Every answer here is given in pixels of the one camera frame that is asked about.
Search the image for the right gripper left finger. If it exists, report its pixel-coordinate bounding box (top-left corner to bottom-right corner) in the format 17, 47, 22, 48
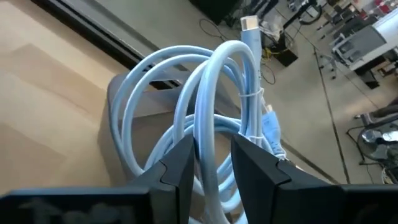
0, 134, 197, 224

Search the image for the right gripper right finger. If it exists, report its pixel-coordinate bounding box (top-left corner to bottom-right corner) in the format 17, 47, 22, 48
231, 134, 398, 224

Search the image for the light blue HDMI cable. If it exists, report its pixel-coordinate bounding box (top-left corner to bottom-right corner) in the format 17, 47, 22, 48
109, 14, 289, 224

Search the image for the grey translucent plastic bin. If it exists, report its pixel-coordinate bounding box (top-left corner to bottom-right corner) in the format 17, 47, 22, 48
106, 70, 246, 190

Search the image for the black chair base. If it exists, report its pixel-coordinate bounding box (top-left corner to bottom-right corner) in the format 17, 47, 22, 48
346, 98, 398, 188

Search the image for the grey and white desk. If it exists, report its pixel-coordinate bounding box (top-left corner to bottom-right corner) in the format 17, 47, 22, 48
330, 8, 398, 74

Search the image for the black box with yellow cable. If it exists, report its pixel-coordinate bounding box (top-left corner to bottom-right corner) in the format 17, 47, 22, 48
263, 30, 300, 68

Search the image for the black aluminium table frame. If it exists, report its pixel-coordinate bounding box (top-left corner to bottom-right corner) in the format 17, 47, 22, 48
30, 0, 187, 91

